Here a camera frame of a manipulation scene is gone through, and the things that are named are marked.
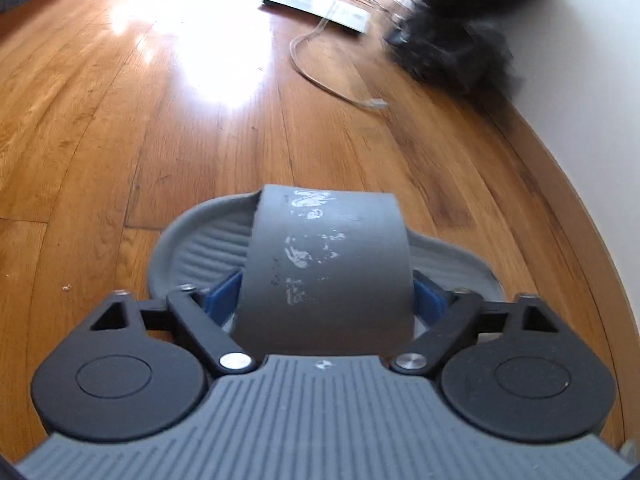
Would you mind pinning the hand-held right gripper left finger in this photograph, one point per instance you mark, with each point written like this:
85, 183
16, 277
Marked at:
220, 300

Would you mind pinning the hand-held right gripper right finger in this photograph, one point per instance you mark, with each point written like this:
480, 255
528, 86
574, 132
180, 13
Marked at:
429, 305

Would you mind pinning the dark grey slide sandal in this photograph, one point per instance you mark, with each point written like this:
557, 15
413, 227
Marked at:
325, 270

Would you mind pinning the dark cloth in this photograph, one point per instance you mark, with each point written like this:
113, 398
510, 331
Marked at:
450, 35

